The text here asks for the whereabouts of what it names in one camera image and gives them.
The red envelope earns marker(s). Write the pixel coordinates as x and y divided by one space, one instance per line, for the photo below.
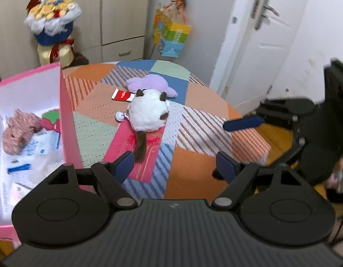
149 155

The flower bouquet with blue wrap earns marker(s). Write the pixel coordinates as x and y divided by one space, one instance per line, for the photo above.
52 33

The white and brown cat plush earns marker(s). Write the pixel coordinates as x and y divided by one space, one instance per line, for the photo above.
148 111

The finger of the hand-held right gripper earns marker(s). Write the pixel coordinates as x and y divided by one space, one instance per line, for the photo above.
295 147
243 123

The large blue wet wipes pack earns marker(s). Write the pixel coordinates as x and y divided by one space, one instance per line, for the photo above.
46 144

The pink cardboard box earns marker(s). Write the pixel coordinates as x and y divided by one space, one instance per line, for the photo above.
68 122

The colourful patterned tablecloth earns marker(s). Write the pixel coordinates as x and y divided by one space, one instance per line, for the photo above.
193 172

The beige wooden wardrobe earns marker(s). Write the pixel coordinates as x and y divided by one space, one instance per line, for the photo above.
118 11

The pink floral cloth pouch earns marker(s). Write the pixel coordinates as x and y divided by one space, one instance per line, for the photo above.
18 130

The red strawberry plush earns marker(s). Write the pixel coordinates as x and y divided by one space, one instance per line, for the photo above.
50 119

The colourful paper gift bag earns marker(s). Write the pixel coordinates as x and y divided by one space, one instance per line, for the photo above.
173 39

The red and white toothpaste tube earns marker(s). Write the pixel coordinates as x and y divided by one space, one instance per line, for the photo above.
122 96

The white door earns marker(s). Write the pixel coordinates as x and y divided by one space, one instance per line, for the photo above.
271 47

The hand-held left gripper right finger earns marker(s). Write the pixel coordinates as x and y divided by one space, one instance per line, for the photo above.
225 167

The purple plush toy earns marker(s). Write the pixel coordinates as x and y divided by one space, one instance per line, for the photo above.
152 84

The printed paper sheet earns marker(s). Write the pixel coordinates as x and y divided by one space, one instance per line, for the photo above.
13 197

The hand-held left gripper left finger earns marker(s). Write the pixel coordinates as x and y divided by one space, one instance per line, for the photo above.
124 167

